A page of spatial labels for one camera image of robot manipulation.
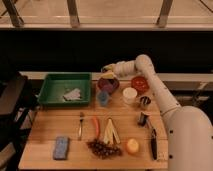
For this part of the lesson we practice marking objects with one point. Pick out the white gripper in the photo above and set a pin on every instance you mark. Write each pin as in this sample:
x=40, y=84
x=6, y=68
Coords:
x=121, y=69

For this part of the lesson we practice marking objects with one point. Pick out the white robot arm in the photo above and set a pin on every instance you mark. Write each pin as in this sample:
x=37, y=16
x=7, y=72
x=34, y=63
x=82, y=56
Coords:
x=189, y=130

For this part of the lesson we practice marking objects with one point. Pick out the red bowl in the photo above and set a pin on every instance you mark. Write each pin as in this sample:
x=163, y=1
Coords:
x=140, y=84

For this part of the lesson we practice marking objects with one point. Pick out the purple bowl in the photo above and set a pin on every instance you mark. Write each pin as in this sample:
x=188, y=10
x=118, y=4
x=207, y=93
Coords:
x=109, y=85

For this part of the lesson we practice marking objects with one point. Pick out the white cup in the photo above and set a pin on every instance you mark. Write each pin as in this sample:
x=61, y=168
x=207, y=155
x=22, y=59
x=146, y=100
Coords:
x=129, y=95

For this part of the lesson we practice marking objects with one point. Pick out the metal cup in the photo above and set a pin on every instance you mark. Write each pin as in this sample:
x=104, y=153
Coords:
x=145, y=101

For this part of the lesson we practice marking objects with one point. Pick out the blue plastic cup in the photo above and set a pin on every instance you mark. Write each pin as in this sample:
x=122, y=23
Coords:
x=103, y=98

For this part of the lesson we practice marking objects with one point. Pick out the small black can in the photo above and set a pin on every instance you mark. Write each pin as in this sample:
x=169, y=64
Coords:
x=142, y=119

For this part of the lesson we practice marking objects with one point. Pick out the crumpled white cloth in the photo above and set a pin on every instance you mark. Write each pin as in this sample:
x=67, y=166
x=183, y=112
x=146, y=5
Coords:
x=74, y=94

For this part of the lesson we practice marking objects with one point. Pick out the orange carrot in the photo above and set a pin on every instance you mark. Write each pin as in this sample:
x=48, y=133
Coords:
x=97, y=126

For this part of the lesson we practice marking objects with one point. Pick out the metal fork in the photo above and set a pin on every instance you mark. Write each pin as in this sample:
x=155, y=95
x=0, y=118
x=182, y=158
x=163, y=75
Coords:
x=80, y=126

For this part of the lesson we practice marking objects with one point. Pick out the wooden table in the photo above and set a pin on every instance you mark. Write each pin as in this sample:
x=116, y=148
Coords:
x=70, y=138

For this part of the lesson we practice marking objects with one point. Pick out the green plastic tray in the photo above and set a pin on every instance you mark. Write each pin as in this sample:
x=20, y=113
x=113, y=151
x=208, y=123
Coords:
x=56, y=85

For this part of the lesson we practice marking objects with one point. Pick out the orange fruit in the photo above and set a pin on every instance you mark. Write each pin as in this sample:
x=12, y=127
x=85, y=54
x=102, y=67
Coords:
x=132, y=146

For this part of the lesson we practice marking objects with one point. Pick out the bunch of dark grapes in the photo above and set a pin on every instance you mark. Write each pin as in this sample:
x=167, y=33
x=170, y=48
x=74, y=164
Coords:
x=103, y=150

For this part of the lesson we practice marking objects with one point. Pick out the blue sponge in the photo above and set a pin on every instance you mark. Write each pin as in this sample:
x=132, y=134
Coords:
x=61, y=148

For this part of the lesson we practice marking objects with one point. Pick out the dark chair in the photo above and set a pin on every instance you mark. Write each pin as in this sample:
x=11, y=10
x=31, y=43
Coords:
x=16, y=100

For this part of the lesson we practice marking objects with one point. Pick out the black handled knife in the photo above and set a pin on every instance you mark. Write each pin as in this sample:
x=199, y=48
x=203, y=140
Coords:
x=153, y=140

